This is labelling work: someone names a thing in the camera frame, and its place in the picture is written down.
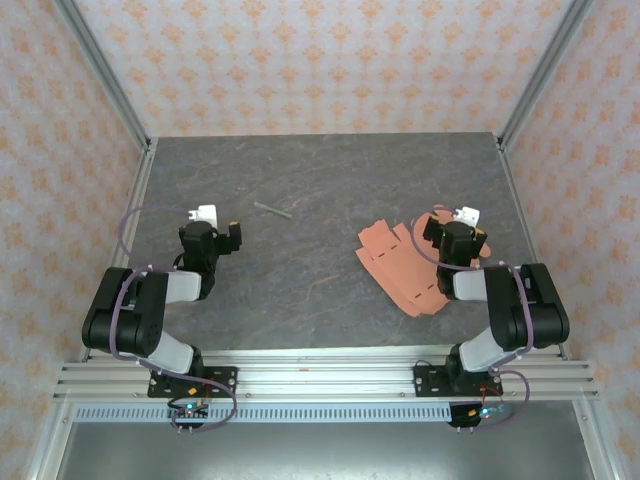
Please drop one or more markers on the aluminium frame post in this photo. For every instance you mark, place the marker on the aluminium frame post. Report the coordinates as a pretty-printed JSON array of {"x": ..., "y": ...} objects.
[
  {"x": 106, "y": 75},
  {"x": 540, "y": 75}
]

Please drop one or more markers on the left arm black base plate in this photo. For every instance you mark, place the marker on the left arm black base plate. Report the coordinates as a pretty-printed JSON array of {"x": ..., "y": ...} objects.
[{"x": 225, "y": 380}]

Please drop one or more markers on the aluminium table side rail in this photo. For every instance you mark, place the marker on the aluminium table side rail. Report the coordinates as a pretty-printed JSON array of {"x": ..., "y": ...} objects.
[
  {"x": 523, "y": 200},
  {"x": 135, "y": 200}
]

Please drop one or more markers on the aluminium mounting rail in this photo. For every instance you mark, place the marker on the aluminium mounting rail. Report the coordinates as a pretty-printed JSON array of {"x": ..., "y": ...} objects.
[{"x": 325, "y": 382}]

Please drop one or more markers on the orange paper box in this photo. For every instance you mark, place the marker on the orange paper box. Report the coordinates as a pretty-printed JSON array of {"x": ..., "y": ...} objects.
[{"x": 395, "y": 260}]

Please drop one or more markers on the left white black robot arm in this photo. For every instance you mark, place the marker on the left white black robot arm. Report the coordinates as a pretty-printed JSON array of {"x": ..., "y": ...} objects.
[{"x": 125, "y": 320}]

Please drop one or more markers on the grey metal sheet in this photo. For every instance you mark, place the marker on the grey metal sheet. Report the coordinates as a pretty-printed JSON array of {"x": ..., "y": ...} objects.
[{"x": 320, "y": 450}]

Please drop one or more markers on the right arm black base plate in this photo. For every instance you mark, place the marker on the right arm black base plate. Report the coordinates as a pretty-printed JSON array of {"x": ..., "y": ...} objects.
[{"x": 425, "y": 380}]

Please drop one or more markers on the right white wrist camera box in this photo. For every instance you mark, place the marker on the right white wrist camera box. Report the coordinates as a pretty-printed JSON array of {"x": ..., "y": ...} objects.
[{"x": 469, "y": 216}]

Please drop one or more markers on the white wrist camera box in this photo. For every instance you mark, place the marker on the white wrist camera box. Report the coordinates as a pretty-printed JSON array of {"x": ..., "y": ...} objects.
[
  {"x": 206, "y": 214},
  {"x": 469, "y": 216}
]

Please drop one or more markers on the thin green stick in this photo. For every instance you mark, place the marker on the thin green stick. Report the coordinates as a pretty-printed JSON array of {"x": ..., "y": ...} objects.
[{"x": 272, "y": 209}]

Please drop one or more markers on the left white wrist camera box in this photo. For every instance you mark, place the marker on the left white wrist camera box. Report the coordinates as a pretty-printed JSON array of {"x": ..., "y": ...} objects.
[{"x": 206, "y": 214}]

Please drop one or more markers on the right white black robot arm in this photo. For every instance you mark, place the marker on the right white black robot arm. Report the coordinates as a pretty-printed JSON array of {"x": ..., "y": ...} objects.
[{"x": 530, "y": 300}]

